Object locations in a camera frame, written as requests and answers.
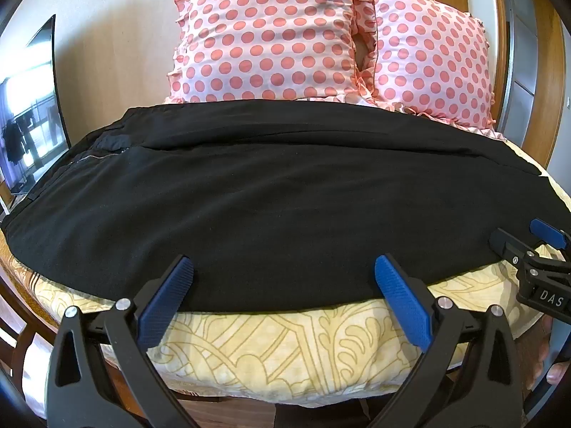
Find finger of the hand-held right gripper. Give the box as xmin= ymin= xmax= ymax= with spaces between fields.
xmin=530 ymin=218 xmax=570 ymax=251
xmin=488 ymin=228 xmax=571 ymax=277

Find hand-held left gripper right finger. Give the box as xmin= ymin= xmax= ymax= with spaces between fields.
xmin=368 ymin=254 xmax=524 ymax=428

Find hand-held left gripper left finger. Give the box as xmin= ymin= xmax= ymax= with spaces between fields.
xmin=45 ymin=255 xmax=202 ymax=428

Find black pants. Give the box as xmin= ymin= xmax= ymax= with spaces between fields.
xmin=0 ymin=100 xmax=549 ymax=314

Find person's right hand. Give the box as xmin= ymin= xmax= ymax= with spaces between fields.
xmin=526 ymin=314 xmax=564 ymax=386

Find yellow patterned bed blanket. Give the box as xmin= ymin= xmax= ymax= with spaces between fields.
xmin=0 ymin=136 xmax=571 ymax=409

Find grey wardrobe door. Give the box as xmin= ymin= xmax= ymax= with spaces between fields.
xmin=499 ymin=0 xmax=564 ymax=152

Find small pink polka dot pillow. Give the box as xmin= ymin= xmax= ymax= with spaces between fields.
xmin=354 ymin=0 xmax=498 ymax=131

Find flat television screen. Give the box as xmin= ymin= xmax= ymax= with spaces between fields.
xmin=0 ymin=14 xmax=71 ymax=215

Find large pink polka dot pillow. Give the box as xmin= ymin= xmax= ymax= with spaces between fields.
xmin=166 ymin=0 xmax=380 ymax=105

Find wooden bed frame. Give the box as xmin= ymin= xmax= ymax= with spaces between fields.
xmin=0 ymin=272 xmax=61 ymax=379

